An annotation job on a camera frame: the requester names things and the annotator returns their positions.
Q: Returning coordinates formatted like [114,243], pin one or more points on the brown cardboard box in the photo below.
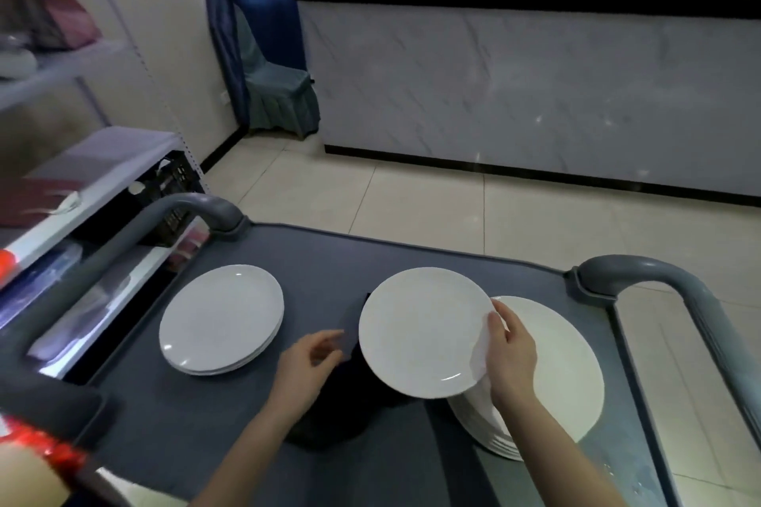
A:
[24,477]

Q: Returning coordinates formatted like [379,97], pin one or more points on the marble bar counter black top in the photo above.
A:
[523,91]

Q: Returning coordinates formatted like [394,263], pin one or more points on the dark blue cleaning cloth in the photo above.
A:
[339,405]

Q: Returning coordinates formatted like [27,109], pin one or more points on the white round plate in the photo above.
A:
[422,334]

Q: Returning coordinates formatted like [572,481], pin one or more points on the person's left forearm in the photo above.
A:
[250,459]

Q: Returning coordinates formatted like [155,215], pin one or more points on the chair with grey-green cover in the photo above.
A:
[279,96]

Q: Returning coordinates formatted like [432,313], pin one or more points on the clear container blue lid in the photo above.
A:
[35,287]

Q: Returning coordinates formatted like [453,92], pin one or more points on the person's left hand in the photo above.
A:
[300,376]

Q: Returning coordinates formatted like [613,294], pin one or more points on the black plastic crate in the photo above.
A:
[178,180]

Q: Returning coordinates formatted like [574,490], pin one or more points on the small white cup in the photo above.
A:
[137,189]

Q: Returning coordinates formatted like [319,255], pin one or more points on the white metal shelf rack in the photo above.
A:
[101,162]

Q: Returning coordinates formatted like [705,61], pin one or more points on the person's right forearm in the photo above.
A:
[553,453]

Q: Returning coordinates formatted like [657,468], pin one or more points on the red plastic lid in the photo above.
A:
[5,263]

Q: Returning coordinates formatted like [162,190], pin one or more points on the grey service cart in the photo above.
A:
[321,263]

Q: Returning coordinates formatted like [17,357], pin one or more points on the stack of white plates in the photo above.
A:
[220,316]
[565,370]

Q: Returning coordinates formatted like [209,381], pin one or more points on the person's right hand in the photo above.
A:
[514,364]

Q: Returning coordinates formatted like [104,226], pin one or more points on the white bowl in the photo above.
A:
[15,64]

